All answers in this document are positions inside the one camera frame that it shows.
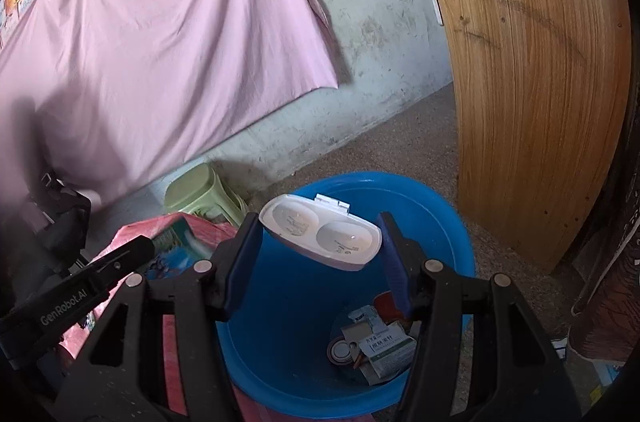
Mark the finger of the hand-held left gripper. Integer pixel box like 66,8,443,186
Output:
67,235,156,295

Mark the white printed paper leaflet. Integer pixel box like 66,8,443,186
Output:
341,306,391,343

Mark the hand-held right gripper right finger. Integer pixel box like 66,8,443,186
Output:
376,211,583,422

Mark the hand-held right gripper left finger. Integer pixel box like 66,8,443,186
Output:
52,212,264,422

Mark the blue plastic bucket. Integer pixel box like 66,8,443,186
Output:
215,172,476,414

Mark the red item in bucket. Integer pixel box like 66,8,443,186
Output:
372,291,401,318

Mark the crumpled printed packet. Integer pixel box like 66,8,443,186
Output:
152,225,198,258

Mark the green plastic stool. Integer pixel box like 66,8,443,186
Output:
165,163,249,228

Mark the round metal lid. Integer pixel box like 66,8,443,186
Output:
327,336,362,368

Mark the white plastic hinged case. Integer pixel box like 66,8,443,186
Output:
258,193,383,272

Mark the pink hanging sheet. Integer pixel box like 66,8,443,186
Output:
0,0,340,208

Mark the wooden cabinet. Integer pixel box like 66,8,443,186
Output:
414,0,632,274

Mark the green white medicine box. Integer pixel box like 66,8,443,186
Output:
357,322,418,378

